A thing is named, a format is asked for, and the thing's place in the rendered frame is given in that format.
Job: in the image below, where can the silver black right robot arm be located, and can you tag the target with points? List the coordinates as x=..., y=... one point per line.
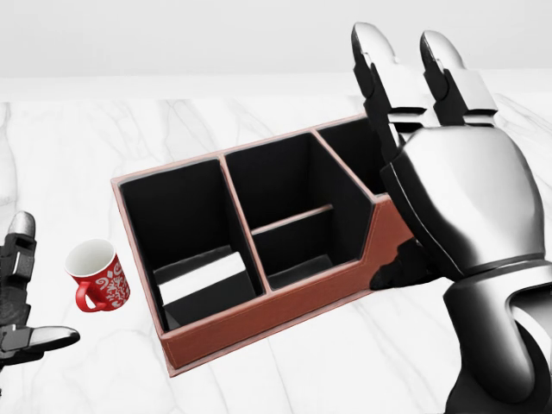
x=487, y=336

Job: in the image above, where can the red patterned mug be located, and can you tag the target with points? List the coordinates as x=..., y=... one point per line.
x=105, y=280

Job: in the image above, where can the black book with white pages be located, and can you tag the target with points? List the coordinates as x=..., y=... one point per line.
x=202, y=276

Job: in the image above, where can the red-brown desk caddy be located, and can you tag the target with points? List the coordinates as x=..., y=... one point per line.
x=302, y=310

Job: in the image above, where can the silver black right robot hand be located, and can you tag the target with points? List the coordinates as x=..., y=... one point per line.
x=466, y=194

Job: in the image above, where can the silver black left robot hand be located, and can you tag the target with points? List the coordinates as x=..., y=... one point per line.
x=17, y=276

